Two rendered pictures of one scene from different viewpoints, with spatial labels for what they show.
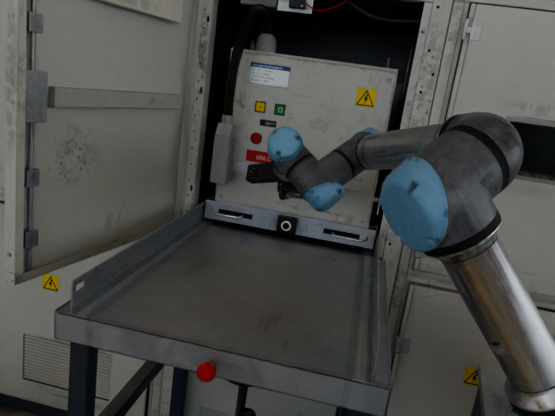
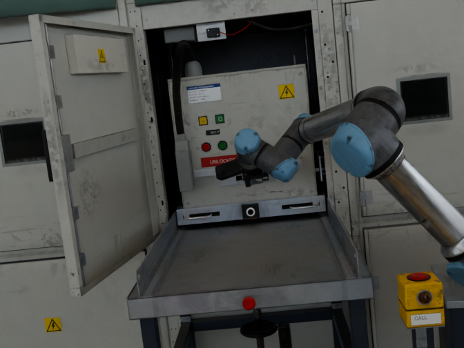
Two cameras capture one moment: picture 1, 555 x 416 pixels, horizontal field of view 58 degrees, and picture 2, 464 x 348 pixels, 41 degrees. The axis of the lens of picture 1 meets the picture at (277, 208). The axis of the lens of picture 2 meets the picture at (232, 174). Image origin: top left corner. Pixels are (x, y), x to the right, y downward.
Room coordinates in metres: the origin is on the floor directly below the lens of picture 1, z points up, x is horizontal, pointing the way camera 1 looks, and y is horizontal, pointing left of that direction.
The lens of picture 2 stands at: (-0.71, 0.23, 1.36)
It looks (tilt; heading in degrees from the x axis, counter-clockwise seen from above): 8 degrees down; 354
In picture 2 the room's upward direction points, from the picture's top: 6 degrees counter-clockwise
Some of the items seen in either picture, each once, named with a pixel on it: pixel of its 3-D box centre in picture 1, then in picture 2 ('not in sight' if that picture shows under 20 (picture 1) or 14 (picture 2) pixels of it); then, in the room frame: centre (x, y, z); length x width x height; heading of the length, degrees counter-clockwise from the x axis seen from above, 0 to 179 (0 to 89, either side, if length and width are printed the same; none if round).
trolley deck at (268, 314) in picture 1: (256, 290); (251, 259); (1.12, 0.02, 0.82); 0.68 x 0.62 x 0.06; 171
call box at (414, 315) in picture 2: not in sight; (420, 299); (0.54, -0.27, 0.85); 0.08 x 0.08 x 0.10; 81
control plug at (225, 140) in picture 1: (224, 153); (184, 165); (1.46, 0.18, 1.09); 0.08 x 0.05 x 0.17; 171
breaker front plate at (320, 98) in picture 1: (300, 142); (243, 141); (1.50, -0.04, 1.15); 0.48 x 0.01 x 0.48; 81
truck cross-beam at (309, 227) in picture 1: (288, 221); (250, 208); (1.51, -0.04, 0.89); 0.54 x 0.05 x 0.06; 81
